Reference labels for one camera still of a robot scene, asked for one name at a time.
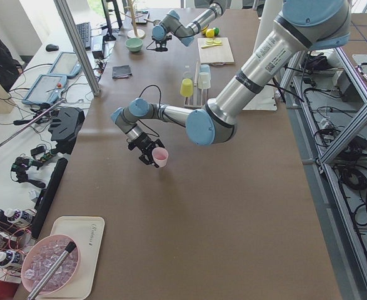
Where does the wooden mug tree stand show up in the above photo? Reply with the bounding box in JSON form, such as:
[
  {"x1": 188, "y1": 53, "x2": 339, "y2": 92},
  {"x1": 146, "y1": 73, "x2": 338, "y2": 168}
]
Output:
[{"x1": 123, "y1": 0, "x2": 146, "y2": 39}]

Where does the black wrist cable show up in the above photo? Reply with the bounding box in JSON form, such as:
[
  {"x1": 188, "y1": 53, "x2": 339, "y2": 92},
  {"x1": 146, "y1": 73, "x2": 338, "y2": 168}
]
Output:
[{"x1": 138, "y1": 84, "x2": 164, "y2": 138}]

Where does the pink cup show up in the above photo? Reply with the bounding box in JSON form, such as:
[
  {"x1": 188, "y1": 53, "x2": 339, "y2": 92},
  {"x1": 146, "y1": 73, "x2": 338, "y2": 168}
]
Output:
[{"x1": 152, "y1": 147, "x2": 169, "y2": 168}]

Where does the metal ice scoop handle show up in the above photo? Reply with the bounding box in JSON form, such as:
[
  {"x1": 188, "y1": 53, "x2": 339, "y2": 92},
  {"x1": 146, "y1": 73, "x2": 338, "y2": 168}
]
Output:
[{"x1": 27, "y1": 241, "x2": 76, "y2": 300}]

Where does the whole yellow lemon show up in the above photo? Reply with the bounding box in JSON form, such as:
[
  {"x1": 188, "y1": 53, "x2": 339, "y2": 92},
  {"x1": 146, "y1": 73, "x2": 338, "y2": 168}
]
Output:
[{"x1": 205, "y1": 28, "x2": 215, "y2": 38}]

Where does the black computer mouse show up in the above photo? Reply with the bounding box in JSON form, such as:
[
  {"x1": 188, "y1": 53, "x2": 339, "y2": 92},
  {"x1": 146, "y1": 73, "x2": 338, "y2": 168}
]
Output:
[{"x1": 45, "y1": 44, "x2": 59, "y2": 52}]

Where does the white tray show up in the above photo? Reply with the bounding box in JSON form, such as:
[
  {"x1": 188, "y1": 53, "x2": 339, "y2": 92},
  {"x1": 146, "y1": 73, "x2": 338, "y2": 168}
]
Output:
[{"x1": 29, "y1": 216, "x2": 106, "y2": 298}]

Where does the wooden cutting board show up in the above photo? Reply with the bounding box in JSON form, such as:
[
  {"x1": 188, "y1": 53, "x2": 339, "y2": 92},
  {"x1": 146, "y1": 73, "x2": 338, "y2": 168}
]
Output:
[{"x1": 197, "y1": 37, "x2": 234, "y2": 65}]

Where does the green bowl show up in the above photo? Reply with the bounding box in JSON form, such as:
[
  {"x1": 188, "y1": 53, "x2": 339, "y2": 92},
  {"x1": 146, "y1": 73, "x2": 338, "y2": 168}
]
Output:
[{"x1": 125, "y1": 37, "x2": 143, "y2": 53}]

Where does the black keyboard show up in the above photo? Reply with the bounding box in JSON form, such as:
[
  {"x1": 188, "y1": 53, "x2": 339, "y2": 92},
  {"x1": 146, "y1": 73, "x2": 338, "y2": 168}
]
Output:
[{"x1": 75, "y1": 22, "x2": 91, "y2": 49}]

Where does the white wire cup rack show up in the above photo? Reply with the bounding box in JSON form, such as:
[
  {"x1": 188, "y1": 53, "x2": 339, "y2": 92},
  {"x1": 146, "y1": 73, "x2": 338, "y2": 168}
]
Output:
[{"x1": 182, "y1": 61, "x2": 209, "y2": 108}]

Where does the pink bowl with ice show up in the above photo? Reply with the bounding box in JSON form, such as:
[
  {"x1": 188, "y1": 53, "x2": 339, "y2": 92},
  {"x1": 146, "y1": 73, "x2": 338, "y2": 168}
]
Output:
[{"x1": 21, "y1": 234, "x2": 80, "y2": 296}]

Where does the aluminium frame post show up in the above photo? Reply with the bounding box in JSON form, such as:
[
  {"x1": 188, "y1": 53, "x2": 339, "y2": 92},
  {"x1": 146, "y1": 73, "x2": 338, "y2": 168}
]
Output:
[{"x1": 54, "y1": 0, "x2": 101, "y2": 96}]

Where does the light blue cup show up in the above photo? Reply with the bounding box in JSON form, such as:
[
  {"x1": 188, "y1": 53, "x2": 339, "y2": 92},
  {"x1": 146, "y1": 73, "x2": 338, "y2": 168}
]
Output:
[{"x1": 199, "y1": 64, "x2": 211, "y2": 74}]

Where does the grey folded cloth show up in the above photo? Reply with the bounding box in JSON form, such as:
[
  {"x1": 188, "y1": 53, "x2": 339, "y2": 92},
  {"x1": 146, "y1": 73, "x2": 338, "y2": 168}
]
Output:
[{"x1": 112, "y1": 65, "x2": 132, "y2": 79}]

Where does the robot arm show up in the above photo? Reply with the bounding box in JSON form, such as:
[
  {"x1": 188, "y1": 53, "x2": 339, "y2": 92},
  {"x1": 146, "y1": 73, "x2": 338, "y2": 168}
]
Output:
[
  {"x1": 111, "y1": 1, "x2": 351, "y2": 167},
  {"x1": 147, "y1": 1, "x2": 228, "y2": 52}
]

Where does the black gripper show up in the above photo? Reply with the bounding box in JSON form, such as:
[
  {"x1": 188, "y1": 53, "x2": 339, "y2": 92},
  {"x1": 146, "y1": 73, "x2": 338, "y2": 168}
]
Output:
[
  {"x1": 151, "y1": 34, "x2": 172, "y2": 52},
  {"x1": 128, "y1": 132, "x2": 165, "y2": 168}
]

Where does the yellow plastic knife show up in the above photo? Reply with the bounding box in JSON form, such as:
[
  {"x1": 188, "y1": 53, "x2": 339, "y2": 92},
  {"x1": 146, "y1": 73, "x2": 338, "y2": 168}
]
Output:
[{"x1": 201, "y1": 44, "x2": 222, "y2": 49}]

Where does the blue teach pendant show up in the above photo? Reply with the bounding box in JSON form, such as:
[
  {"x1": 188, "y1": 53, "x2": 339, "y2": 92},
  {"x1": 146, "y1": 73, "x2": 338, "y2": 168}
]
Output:
[
  {"x1": 22, "y1": 74, "x2": 68, "y2": 105},
  {"x1": 48, "y1": 52, "x2": 82, "y2": 79}
]

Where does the yellow cup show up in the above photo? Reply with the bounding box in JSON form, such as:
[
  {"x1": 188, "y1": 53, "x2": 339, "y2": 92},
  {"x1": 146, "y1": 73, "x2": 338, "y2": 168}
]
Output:
[{"x1": 180, "y1": 78, "x2": 193, "y2": 98}]

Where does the cream white cup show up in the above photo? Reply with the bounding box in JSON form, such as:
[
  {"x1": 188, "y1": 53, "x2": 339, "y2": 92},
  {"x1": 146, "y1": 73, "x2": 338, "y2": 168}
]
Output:
[{"x1": 197, "y1": 71, "x2": 211, "y2": 89}]

